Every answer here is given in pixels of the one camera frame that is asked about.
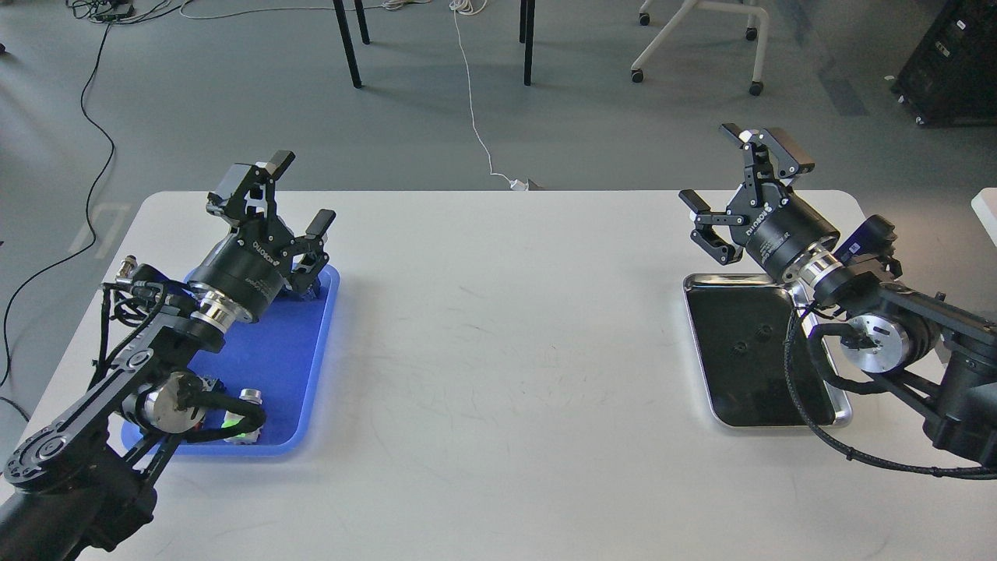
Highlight black table legs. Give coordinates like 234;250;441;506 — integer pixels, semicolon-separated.
333;0;537;89

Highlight green and grey push button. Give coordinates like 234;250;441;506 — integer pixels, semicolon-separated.
223;388;267;445

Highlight white cable on floor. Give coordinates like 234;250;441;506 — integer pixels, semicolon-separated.
181;0;530;192

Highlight black cable on floor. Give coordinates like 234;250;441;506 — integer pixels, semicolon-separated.
0;0;180;390

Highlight white object at edge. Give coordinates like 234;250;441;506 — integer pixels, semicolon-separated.
970;187;997;245

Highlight shiny metal tray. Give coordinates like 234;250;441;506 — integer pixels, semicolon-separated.
682;273;809;429

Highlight white rolling chair base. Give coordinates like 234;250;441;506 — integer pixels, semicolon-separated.
628;1;772;98

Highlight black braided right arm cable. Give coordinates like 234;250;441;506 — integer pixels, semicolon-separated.
783;308;997;479

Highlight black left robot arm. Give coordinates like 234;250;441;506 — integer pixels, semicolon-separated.
2;150;336;560

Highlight black equipment case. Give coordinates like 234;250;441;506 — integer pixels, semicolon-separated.
891;1;996;127

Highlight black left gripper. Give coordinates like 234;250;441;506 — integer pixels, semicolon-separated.
186;150;337;323

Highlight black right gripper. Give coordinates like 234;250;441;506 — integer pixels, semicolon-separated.
678;123;840;283

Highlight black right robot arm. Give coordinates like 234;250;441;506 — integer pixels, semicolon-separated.
679;123;996;480

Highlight blue plastic tray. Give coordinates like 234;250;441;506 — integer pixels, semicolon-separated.
121;263;342;457

